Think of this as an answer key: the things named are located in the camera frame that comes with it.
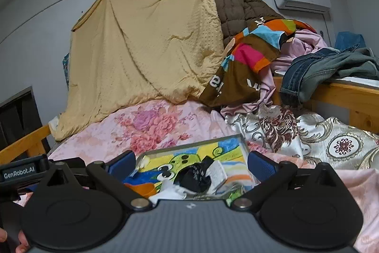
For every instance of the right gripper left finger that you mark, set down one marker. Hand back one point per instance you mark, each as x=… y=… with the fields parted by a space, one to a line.
x=109 y=178

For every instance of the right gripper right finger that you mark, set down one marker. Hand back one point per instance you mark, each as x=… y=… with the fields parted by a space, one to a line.
x=272 y=177

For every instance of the white grey cloth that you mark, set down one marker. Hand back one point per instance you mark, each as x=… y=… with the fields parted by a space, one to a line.
x=217 y=175

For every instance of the black sock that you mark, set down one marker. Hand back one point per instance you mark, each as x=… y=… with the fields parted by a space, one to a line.
x=194 y=178

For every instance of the striped pastel towel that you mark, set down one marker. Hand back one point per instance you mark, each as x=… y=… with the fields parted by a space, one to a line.
x=238 y=173

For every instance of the person's left hand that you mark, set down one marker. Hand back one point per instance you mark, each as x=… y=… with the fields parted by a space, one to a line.
x=22 y=245

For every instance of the orange plastic container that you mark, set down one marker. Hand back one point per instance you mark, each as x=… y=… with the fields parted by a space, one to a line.
x=146 y=190

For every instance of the grey box with cartoon towel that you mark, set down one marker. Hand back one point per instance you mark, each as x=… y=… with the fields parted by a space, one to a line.
x=160 y=165

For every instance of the white gold patterned quilt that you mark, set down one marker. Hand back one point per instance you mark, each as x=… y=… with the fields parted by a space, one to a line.
x=306 y=135

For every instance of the pink floral bed quilt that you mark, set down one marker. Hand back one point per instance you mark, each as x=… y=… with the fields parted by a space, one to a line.
x=158 y=124

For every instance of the colourful patchwork brown garment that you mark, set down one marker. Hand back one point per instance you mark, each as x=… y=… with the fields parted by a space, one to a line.
x=240 y=74

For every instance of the blue denim jeans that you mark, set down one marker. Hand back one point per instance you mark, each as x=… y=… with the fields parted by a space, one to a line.
x=308 y=71

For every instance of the pale pink garment pile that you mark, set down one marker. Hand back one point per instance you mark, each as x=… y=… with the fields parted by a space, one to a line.
x=304 y=42

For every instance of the tan hanging blanket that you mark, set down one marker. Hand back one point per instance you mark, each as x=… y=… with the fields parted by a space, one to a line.
x=127 y=52

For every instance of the blue cloth behind jeans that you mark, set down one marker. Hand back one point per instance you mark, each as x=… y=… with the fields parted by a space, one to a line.
x=346 y=40

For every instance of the brown quilted jacket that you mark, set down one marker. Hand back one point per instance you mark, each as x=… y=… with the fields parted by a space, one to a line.
x=236 y=15

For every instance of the wooden bed rail left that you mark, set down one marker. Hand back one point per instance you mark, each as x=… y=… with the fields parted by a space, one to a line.
x=30 y=144

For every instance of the wooden bed rail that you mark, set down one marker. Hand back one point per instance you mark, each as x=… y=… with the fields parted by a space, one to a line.
x=356 y=95
x=30 y=144

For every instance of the dark doorway frame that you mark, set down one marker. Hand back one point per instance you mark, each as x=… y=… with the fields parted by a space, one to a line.
x=19 y=116

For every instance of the wooden bed rail right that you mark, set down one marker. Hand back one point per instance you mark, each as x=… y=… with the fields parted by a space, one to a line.
x=356 y=95

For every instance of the teal wall poster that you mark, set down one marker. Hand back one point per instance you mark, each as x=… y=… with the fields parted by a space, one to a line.
x=65 y=63

